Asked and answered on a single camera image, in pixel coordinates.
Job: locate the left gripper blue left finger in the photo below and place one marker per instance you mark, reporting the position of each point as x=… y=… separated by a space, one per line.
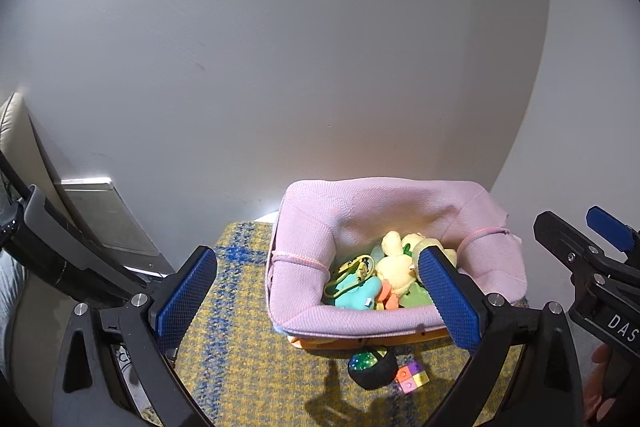
x=180 y=295

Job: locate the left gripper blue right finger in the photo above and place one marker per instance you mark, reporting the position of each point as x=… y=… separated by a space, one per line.
x=457 y=299

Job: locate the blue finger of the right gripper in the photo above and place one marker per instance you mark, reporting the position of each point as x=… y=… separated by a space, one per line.
x=614 y=231

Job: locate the multicolour four-block cube toy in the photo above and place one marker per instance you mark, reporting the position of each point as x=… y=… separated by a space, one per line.
x=411 y=377

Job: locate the yellow green carabiner keychain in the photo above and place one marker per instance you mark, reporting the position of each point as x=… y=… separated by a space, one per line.
x=362 y=266

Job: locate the black round sparkly toy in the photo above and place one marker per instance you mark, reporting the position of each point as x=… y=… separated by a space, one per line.
x=373 y=368

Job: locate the person's right hand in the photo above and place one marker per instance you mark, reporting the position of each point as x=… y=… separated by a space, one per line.
x=596 y=407

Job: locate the green felt plush piece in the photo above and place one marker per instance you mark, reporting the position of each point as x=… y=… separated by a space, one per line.
x=415 y=296

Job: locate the yellow duck plush toy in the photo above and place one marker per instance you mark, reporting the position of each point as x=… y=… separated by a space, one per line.
x=400 y=256

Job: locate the yellow blue woven blanket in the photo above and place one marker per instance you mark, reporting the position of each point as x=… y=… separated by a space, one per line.
x=241 y=372

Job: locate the teal flower plush toy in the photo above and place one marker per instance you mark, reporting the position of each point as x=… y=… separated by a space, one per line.
x=358 y=295

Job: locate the pink fabric lined orange basket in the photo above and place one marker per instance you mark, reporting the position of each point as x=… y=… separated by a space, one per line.
x=322 y=222

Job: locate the grey metal bed frame panel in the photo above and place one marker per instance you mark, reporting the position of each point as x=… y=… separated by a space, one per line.
x=101 y=212

